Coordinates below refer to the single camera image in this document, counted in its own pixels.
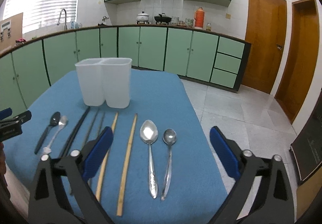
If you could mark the small clear-handled spoon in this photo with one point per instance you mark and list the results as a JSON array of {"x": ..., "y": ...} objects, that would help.
[{"x": 61, "y": 125}]

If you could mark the black wok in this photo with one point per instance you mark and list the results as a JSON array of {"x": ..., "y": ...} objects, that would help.
[{"x": 162, "y": 19}]

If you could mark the dark board at right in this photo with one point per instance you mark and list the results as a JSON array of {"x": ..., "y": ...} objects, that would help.
[{"x": 306, "y": 148}]

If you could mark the white cooking pot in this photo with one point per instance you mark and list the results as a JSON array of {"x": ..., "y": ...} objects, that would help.
[{"x": 142, "y": 18}]

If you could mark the large steel spoon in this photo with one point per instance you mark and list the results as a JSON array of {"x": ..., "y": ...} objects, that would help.
[{"x": 149, "y": 134}]

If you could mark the cardboard box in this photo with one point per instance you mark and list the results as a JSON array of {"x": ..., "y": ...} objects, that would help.
[{"x": 11, "y": 30}]

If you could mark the bamboo chopstick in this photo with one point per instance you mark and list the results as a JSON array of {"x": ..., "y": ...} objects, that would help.
[
  {"x": 103, "y": 165},
  {"x": 121, "y": 195}
]

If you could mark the black plastic spoon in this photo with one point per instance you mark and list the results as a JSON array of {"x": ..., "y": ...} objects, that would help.
[{"x": 53, "y": 122}]

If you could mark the glass jar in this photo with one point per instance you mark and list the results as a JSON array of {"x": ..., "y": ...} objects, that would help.
[{"x": 208, "y": 27}]

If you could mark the small steel spoon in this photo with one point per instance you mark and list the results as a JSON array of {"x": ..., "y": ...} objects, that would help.
[{"x": 169, "y": 138}]

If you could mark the brown wooden door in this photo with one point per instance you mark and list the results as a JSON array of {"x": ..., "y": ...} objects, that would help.
[{"x": 266, "y": 31}]

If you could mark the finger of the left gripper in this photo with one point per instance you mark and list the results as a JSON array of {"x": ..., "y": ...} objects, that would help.
[
  {"x": 21, "y": 118},
  {"x": 5, "y": 113}
]

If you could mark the black chopstick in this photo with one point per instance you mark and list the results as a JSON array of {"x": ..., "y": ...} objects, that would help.
[{"x": 73, "y": 134}]

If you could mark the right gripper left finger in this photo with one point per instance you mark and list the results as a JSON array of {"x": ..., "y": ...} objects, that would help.
[{"x": 48, "y": 202}]

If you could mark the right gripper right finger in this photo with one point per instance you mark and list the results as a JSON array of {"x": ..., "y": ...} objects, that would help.
[{"x": 274, "y": 199}]

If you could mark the white plastic utensil holder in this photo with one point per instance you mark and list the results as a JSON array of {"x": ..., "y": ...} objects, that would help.
[{"x": 105, "y": 80}]

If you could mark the blue table cloth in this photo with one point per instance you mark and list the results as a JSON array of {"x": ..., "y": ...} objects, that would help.
[{"x": 196, "y": 190}]

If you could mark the thin metal chopstick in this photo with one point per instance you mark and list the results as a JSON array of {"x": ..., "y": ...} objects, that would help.
[
  {"x": 101, "y": 123},
  {"x": 90, "y": 128}
]

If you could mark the green lower kitchen cabinets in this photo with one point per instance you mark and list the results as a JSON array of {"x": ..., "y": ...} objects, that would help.
[{"x": 209, "y": 58}]

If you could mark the orange thermos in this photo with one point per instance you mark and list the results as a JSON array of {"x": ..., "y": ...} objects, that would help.
[{"x": 199, "y": 18}]

